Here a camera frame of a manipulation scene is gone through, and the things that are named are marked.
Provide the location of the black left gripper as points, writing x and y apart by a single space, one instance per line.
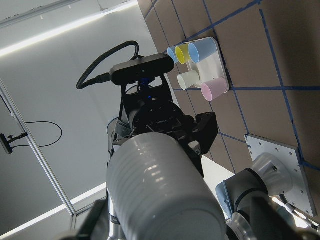
150 109

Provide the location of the grey plastic cup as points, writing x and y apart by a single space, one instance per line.
158 194

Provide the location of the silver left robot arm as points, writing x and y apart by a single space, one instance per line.
248 211

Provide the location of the cream plastic cup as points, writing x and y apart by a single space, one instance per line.
187 79

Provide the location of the blue cup at tray corner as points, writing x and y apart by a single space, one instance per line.
171 52

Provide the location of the pink plastic cup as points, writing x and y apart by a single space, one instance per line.
214 88

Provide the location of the yellow plastic cup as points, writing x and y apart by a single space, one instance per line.
182 53

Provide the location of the blue cup near pink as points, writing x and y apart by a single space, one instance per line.
201 49

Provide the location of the white plastic tray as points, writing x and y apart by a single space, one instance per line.
211 67

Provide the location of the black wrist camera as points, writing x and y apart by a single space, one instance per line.
146 67

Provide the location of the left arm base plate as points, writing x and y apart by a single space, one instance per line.
278 165

